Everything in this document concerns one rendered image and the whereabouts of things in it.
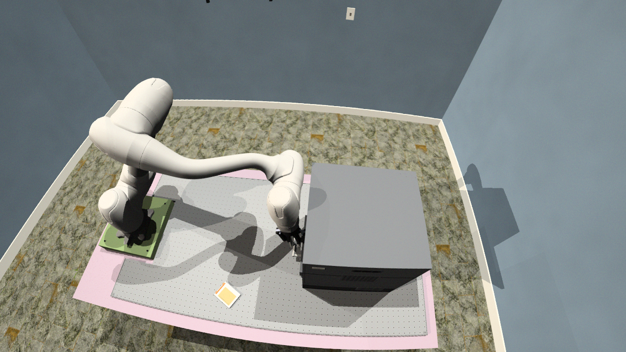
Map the dark grey instrument cabinet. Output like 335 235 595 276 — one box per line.
292 162 432 292

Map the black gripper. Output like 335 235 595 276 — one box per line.
275 227 306 248

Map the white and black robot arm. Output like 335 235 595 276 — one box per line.
89 78 304 246

